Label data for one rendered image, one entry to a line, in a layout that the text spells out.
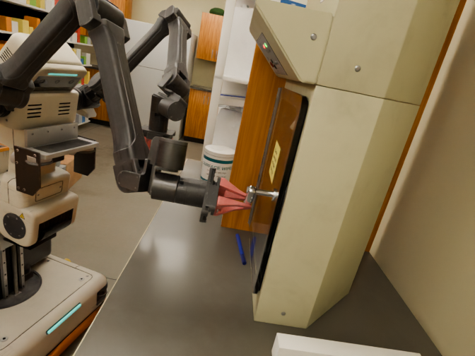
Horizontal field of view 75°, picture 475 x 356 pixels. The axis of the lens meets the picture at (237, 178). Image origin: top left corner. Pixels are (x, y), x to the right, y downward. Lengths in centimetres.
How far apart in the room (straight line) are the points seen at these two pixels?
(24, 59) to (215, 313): 75
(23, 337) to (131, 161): 108
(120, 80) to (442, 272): 85
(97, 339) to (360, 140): 55
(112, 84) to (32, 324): 116
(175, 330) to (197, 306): 7
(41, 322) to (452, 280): 147
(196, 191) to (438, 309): 62
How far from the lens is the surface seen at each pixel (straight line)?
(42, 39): 93
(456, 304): 86
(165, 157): 61
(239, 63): 191
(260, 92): 87
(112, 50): 76
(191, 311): 69
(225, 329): 67
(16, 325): 165
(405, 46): 56
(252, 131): 88
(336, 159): 54
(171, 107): 90
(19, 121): 122
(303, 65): 51
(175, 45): 114
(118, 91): 72
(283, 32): 50
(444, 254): 89
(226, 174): 126
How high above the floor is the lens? 141
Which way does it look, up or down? 19 degrees down
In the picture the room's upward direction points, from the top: 11 degrees clockwise
